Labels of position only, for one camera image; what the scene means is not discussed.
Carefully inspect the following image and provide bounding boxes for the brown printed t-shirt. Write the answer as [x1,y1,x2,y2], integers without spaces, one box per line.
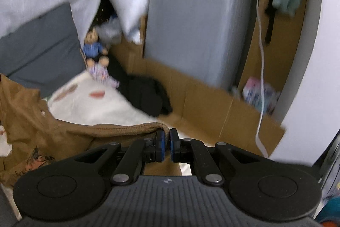
[0,74,169,187]

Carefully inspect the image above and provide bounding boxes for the pink printed packet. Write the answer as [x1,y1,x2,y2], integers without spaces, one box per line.
[242,76,281,115]

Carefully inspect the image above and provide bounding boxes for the teddy bear in blue uniform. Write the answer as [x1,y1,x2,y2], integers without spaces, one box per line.
[83,27,110,66]

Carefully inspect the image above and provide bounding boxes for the dark grey-green garment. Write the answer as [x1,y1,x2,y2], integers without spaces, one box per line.
[0,3,89,98]

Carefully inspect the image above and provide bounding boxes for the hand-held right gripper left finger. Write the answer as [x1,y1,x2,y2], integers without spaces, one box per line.
[71,130,166,185]

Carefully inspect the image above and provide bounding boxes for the black crumpled clothing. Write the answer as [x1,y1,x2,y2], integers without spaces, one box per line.
[108,57,174,118]

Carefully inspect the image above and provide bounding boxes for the clear plastic bag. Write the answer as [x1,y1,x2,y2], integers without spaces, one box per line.
[96,16,123,44]

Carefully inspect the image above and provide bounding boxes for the doll in floral dress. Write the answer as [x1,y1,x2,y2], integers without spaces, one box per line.
[88,60,120,88]

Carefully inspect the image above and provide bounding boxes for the white patterned bedsheet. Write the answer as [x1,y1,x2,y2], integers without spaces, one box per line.
[47,71,160,127]

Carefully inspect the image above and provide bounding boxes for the white pillow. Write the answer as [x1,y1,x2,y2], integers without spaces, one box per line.
[103,0,151,44]

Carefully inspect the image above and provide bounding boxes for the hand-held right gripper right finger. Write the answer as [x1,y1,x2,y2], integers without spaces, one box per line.
[170,128,262,186]

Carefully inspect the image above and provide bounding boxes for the white cable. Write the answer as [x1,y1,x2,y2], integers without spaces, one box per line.
[254,0,269,157]

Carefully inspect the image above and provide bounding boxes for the brown cardboard sheet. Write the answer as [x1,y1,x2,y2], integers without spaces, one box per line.
[110,0,287,159]

